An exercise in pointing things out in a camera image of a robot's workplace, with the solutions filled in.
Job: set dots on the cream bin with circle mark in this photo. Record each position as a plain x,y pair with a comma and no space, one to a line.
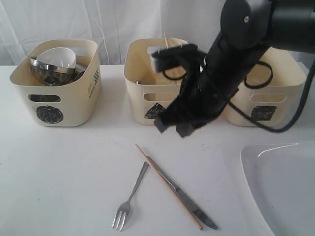
77,98

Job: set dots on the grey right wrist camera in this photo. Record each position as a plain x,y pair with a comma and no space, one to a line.
167,58

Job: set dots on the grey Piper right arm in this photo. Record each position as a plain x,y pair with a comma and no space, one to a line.
248,28

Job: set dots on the steel fork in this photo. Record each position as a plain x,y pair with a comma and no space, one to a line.
124,209

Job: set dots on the stainless steel bowl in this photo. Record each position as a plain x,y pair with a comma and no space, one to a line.
51,75

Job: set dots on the white plastic bowl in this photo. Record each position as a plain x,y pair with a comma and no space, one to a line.
59,56

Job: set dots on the steel table knife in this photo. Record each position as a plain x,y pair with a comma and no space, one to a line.
199,214

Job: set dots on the white curtain backdrop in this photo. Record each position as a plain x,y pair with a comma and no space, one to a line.
112,24

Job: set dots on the cream bin with triangle mark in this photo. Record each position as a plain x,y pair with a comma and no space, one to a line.
156,92

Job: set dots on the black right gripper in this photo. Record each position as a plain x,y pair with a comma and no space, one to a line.
209,81

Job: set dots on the cream bin with square mark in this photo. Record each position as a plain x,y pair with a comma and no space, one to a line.
272,105

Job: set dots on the large white plate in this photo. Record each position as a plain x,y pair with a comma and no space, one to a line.
281,179

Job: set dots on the wooden chopstick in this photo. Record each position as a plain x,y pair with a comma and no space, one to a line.
170,187
165,39

